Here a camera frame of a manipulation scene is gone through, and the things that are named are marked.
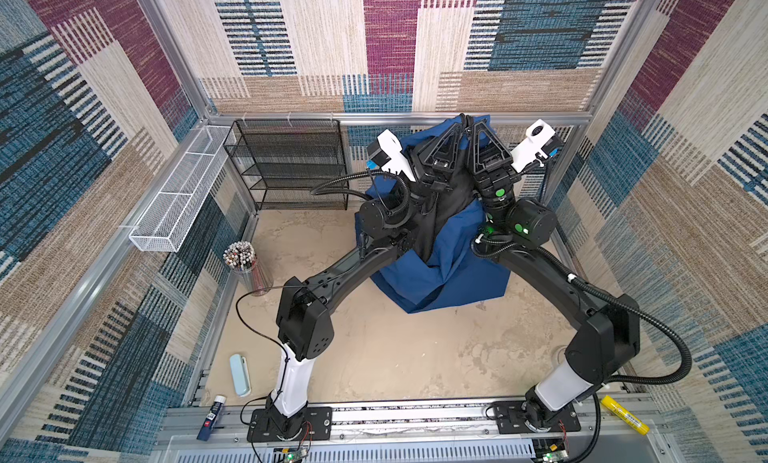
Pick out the yellow marker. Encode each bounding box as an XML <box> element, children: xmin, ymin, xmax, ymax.
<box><xmin>601</xmin><ymin>395</ymin><xmax>650</xmax><ymax>436</ymax></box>

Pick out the blue zip jacket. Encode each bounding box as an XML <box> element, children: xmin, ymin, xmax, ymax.
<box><xmin>366</xmin><ymin>115</ymin><xmax>510</xmax><ymax>314</ymax></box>

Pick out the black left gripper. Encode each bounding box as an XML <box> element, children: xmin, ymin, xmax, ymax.
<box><xmin>386</xmin><ymin>137</ymin><xmax>448</xmax><ymax>233</ymax></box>

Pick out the metal cup of pens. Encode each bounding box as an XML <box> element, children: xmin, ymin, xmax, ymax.
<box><xmin>223</xmin><ymin>241</ymin><xmax>273</xmax><ymax>296</ymax></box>

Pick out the white wire mesh basket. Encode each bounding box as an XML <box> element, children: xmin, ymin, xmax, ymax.
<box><xmin>129</xmin><ymin>125</ymin><xmax>229</xmax><ymax>253</ymax></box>

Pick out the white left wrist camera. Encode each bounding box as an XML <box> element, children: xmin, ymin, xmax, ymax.
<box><xmin>366</xmin><ymin>130</ymin><xmax>416</xmax><ymax>182</ymax></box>

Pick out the clear tape roll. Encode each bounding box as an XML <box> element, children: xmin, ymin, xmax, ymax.
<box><xmin>551</xmin><ymin>345</ymin><xmax>567</xmax><ymax>369</ymax></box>

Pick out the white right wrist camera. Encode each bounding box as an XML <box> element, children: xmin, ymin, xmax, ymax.
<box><xmin>511</xmin><ymin>119</ymin><xmax>564</xmax><ymax>173</ymax></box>

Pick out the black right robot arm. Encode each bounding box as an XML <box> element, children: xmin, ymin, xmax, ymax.
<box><xmin>465</xmin><ymin>117</ymin><xmax>693</xmax><ymax>432</ymax></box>

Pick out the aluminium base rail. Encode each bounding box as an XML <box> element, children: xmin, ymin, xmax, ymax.
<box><xmin>149</xmin><ymin>393</ymin><xmax>683</xmax><ymax>462</ymax></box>

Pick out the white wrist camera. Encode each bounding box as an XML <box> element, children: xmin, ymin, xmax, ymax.
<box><xmin>366</xmin><ymin>130</ymin><xmax>416</xmax><ymax>182</ymax></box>
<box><xmin>511</xmin><ymin>119</ymin><xmax>564</xmax><ymax>173</ymax></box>

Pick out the black wire mesh shelf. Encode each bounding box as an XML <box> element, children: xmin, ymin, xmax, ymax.
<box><xmin>224</xmin><ymin>119</ymin><xmax>349</xmax><ymax>210</ymax></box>

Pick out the blue white glue stick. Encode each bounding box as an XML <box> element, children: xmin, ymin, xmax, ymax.
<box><xmin>196</xmin><ymin>395</ymin><xmax>227</xmax><ymax>441</ymax></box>

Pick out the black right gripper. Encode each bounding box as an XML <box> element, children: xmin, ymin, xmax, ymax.
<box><xmin>464</xmin><ymin>120</ymin><xmax>520</xmax><ymax>227</ymax></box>

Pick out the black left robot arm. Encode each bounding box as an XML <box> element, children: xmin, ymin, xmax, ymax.
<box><xmin>248</xmin><ymin>115</ymin><xmax>472</xmax><ymax>442</ymax></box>

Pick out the pale blue flat case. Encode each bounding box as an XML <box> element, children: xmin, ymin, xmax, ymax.
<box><xmin>229</xmin><ymin>353</ymin><xmax>251</xmax><ymax>397</ymax></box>

